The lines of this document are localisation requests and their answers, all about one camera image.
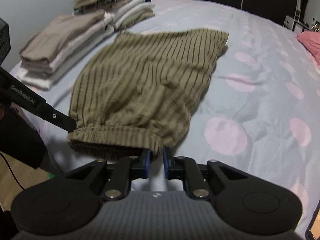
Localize olive striped shorts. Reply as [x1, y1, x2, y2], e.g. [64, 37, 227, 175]
[67, 28, 229, 160]

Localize folded clothes stack near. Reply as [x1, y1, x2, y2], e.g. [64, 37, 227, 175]
[17, 9, 114, 90]

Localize folded clothes stack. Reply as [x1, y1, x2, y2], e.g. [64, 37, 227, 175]
[72, 0, 155, 31]
[17, 9, 114, 90]

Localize folded clothes stack far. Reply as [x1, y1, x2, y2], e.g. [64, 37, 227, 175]
[72, 0, 155, 31]

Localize pink pillow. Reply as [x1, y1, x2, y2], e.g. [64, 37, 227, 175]
[297, 31, 320, 64]

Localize white bedside table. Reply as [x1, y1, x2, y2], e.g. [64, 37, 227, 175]
[283, 15, 319, 34]

